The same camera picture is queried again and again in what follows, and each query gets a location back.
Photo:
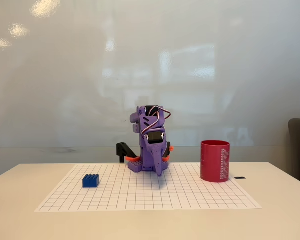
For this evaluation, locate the white grid paper mat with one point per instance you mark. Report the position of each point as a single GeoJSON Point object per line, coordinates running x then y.
{"type": "Point", "coordinates": [145, 195]}

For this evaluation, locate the dark grey chair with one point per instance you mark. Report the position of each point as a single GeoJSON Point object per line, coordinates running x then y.
{"type": "Point", "coordinates": [298, 150]}

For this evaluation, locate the red cup with white print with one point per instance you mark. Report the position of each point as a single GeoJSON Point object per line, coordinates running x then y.
{"type": "Point", "coordinates": [212, 162]}

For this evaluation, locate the blue toy brick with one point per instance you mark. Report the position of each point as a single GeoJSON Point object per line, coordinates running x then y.
{"type": "Point", "coordinates": [90, 182]}

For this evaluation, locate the purple robot arm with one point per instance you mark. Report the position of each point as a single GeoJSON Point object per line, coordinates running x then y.
{"type": "Point", "coordinates": [135, 167]}

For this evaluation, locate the purple gripper with servo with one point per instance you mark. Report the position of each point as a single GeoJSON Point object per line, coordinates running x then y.
{"type": "Point", "coordinates": [155, 153]}

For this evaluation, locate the small flat black object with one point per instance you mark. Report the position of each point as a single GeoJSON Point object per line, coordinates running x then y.
{"type": "Point", "coordinates": [240, 178]}

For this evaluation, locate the black and orange table clamp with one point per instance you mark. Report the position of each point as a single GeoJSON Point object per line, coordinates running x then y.
{"type": "Point", "coordinates": [168, 152]}
{"type": "Point", "coordinates": [122, 148]}

